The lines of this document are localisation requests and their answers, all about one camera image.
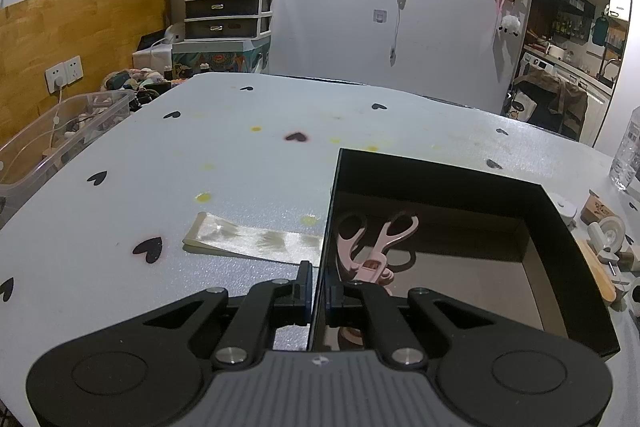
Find black cardboard box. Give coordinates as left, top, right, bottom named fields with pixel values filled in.
left=309, top=148, right=622, bottom=362

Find shiny beige flat strip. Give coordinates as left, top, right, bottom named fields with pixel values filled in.
left=181, top=212, right=326, bottom=266

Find white tape dispenser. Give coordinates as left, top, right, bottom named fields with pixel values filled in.
left=586, top=216, right=633, bottom=295

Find pink scissors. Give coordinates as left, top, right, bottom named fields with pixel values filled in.
left=336, top=211, right=420, bottom=348

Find pile of clothes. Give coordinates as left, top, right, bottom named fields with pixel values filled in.
left=102, top=67, right=173, bottom=98

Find clear water bottle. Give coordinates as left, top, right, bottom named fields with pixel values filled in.
left=609, top=106, right=640, bottom=192

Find teal hanging bag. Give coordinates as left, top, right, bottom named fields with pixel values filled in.
left=592, top=14, right=610, bottom=46

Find small beige stamp box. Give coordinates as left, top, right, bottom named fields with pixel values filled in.
left=580, top=191, right=620, bottom=228

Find white carton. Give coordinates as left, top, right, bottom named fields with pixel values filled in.
left=132, top=43, right=174, bottom=75

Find white round puck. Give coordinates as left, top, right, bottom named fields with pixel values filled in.
left=552, top=194, right=581, bottom=228

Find white washing machine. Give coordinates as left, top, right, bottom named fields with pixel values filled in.
left=517, top=52, right=557, bottom=80

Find patterned cabinet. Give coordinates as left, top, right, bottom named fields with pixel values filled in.
left=171, top=38, right=273, bottom=80

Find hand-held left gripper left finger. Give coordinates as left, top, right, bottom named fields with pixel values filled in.
left=141, top=261, right=314, bottom=369

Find white wall socket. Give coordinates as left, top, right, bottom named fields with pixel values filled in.
left=64, top=55, right=84, bottom=84
left=45, top=64, right=66, bottom=94

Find white rounded appliance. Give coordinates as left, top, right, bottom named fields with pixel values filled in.
left=161, top=23, right=187, bottom=46

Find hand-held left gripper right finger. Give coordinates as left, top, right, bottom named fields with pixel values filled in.
left=325, top=280, right=496, bottom=369

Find clear plastic storage bin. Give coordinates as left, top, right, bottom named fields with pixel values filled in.
left=0, top=90, right=137, bottom=212

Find wooden block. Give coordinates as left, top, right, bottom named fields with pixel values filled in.
left=575, top=237, right=617, bottom=306

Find white charger cable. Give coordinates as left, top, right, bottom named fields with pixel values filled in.
left=42, top=77, right=67, bottom=150

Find chair with brown garment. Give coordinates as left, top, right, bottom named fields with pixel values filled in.
left=505, top=69, right=588, bottom=140

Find white drawer unit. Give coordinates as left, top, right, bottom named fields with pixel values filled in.
left=183, top=0, right=276, bottom=40

